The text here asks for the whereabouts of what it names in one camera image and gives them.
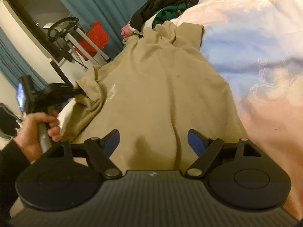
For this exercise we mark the red bag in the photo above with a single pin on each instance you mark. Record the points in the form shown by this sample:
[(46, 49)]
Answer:
[(94, 41)]

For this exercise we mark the narrow teal curtain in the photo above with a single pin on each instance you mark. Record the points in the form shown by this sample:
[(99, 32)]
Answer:
[(13, 65)]

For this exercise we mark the person's left hand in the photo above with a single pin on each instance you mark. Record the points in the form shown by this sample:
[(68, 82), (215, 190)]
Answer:
[(27, 138)]

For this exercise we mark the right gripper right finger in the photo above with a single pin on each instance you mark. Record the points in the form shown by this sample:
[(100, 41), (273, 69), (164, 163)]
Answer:
[(240, 175)]

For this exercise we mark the garment steamer stand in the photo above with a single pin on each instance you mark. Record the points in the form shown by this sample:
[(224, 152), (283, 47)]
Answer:
[(66, 29)]

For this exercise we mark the dark window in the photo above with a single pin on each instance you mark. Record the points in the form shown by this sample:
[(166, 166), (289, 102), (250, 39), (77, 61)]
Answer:
[(35, 14)]

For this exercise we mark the khaki tan garment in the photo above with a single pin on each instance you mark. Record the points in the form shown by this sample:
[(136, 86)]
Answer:
[(156, 90)]

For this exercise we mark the black framed mirror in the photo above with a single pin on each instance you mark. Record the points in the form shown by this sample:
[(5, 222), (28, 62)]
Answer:
[(9, 123)]

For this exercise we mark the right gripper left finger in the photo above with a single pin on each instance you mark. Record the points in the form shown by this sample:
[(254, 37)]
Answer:
[(68, 175)]

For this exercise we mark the person's left forearm sleeve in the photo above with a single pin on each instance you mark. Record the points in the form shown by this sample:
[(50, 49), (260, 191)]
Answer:
[(13, 162)]

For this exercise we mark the pastel tie-dye duvet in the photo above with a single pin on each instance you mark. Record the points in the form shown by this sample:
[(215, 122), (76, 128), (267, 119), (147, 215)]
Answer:
[(256, 46)]

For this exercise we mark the pile of mixed clothes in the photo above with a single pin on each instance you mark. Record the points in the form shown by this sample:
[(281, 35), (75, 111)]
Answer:
[(153, 13)]

